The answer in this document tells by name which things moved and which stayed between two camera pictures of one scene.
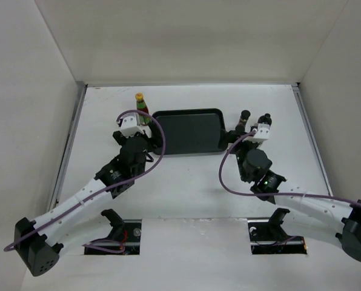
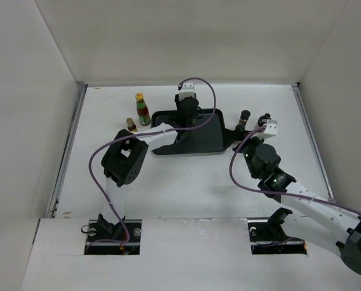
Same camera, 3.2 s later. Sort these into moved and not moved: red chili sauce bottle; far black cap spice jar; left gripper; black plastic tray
Moved: left gripper
Not moved: red chili sauce bottle; black plastic tray; far black cap spice jar
